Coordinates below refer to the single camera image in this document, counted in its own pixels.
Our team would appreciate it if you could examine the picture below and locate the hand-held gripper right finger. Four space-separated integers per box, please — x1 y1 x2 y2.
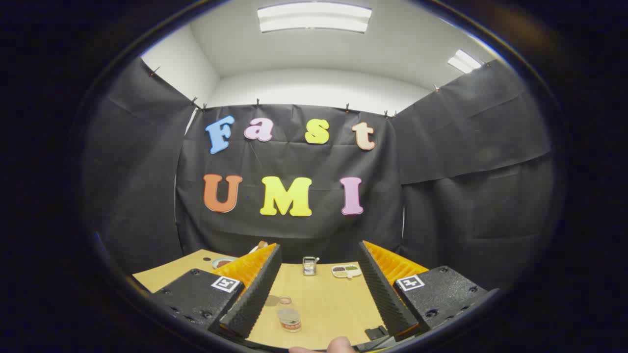
358 240 500 343

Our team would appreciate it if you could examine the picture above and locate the black backdrop cloth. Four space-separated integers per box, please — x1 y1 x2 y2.
83 58 552 290

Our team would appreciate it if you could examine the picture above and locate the clear plastic bottle red label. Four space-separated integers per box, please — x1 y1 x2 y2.
276 296 303 333

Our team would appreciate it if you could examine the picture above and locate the large ceiling light panel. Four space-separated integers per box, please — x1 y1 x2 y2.
258 2 372 33

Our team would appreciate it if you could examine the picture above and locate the white divided dish with beans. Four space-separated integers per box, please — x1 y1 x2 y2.
331 265 363 279

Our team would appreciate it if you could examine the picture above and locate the small ceiling light panel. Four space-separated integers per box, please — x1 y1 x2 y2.
447 49 482 74

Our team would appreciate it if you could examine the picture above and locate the wooden table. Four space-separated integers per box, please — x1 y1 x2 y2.
132 249 408 351

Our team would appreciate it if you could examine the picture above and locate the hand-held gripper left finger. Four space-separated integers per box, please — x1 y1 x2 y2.
149 243 283 340

